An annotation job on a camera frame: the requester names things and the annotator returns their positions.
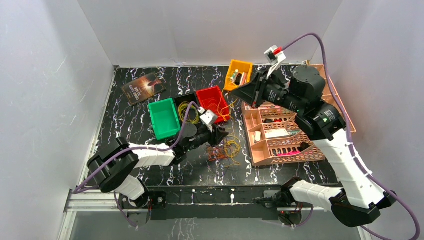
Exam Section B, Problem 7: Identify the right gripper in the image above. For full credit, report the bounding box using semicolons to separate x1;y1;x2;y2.
231;67;306;114

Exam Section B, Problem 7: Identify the orange wire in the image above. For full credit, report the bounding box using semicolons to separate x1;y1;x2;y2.
206;99;233;123
205;145;229;163

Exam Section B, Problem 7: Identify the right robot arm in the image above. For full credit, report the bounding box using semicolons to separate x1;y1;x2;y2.
232;65;395;228

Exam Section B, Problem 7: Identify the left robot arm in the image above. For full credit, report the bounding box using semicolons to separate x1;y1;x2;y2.
86;124;229;209

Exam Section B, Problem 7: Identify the orange-yellow plastic bin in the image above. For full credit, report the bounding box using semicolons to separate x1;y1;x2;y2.
223;59;253;92

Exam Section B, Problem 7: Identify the black plastic bin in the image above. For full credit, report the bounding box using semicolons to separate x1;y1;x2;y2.
173;92;202;129

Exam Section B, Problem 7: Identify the red plastic bin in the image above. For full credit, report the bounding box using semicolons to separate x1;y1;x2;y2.
195;85;230;124

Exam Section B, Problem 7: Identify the white eraser in organizer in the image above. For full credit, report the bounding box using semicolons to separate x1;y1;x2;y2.
253;131;262;144

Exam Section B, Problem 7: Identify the pink desk organizer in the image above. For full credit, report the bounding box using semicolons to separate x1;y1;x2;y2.
242;64;352;166

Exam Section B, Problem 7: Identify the green plastic bin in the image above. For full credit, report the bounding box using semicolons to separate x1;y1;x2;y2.
148;98;181;141

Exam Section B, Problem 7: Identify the pink item in organizer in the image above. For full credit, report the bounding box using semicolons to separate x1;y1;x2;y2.
276;151;301;157

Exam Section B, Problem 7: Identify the dark book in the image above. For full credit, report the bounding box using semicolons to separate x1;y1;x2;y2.
121;72;166;106

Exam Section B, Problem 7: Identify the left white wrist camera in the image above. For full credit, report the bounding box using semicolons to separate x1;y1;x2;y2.
197;107;218;133

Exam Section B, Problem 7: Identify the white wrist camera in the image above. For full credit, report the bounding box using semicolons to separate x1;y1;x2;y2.
197;107;218;133
264;45;287;79

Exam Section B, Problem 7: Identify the orange wire in red bin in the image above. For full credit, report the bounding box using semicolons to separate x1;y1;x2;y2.
206;99;233;123

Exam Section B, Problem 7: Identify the yellow-green wire coil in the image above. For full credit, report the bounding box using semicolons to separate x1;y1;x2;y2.
178;101;201;126

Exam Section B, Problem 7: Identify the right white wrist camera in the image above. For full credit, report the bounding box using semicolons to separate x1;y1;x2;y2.
264;45;287;79

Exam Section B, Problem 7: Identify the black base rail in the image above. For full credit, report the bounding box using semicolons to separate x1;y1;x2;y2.
64;185;335;229

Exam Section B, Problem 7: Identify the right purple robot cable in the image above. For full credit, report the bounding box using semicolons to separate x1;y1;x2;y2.
281;33;422;240

